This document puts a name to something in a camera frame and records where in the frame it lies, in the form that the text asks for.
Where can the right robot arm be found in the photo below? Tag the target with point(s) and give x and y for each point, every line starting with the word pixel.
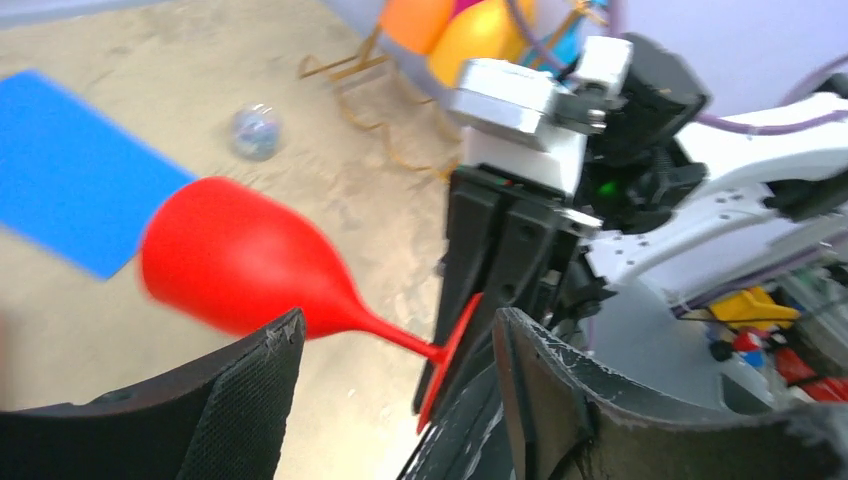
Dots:
pixel 691 209

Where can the orange wine glass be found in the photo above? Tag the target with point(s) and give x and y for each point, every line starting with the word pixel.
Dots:
pixel 415 25

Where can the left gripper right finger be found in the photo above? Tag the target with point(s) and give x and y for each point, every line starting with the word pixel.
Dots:
pixel 570 417

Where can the blue rectangular card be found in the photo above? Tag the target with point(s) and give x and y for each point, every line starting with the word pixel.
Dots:
pixel 72 180

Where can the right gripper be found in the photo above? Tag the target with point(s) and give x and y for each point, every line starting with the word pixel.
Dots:
pixel 499 247

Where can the yellow-orange wine glass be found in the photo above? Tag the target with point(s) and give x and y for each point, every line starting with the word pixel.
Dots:
pixel 483 30

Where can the red wine glass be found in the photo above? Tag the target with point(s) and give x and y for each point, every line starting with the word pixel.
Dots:
pixel 236 260

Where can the small clear glitter ball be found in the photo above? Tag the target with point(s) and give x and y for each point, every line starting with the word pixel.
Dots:
pixel 255 132

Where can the teal wine glass front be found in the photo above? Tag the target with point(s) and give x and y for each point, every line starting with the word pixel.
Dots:
pixel 564 41

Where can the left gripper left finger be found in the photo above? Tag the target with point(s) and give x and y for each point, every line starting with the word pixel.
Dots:
pixel 221 416

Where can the gold wire glass rack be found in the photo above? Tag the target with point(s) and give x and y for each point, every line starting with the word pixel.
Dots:
pixel 383 89

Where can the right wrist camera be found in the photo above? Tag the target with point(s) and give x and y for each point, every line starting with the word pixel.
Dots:
pixel 531 107

